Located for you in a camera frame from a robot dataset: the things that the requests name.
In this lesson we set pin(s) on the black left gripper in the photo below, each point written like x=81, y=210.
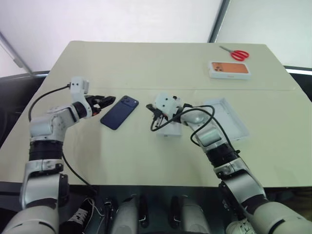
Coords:
x=91, y=106

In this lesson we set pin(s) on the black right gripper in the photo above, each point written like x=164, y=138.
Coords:
x=159, y=115

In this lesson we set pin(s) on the white phone box base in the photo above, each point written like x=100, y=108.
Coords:
x=171, y=130

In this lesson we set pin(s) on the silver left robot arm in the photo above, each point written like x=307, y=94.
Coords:
x=44, y=125

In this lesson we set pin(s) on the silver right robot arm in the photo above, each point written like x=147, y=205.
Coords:
x=209, y=137

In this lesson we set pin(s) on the white phone box lid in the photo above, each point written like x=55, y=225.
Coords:
x=230, y=117

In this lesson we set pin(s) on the phone box with orange print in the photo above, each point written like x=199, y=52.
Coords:
x=230, y=70

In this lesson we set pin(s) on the dark blue smartphone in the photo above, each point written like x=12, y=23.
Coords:
x=119, y=112

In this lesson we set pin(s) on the black rounded furniture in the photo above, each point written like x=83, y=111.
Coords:
x=17, y=97

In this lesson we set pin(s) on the grey rounded shell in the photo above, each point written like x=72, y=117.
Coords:
x=195, y=214
x=125, y=214

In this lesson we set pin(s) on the black and white sneaker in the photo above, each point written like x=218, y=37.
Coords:
x=78, y=217

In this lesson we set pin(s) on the dark furniture with light strip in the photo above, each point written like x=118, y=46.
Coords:
x=301, y=80

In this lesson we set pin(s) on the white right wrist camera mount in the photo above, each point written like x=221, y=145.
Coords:
x=167, y=103

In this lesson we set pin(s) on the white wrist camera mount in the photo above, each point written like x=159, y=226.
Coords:
x=77, y=85
x=167, y=103

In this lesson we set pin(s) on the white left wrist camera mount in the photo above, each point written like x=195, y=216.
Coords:
x=77, y=85

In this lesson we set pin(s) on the grey metal frame bar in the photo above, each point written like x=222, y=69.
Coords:
x=14, y=54

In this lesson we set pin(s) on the dark metal frame post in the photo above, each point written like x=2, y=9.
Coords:
x=219, y=19

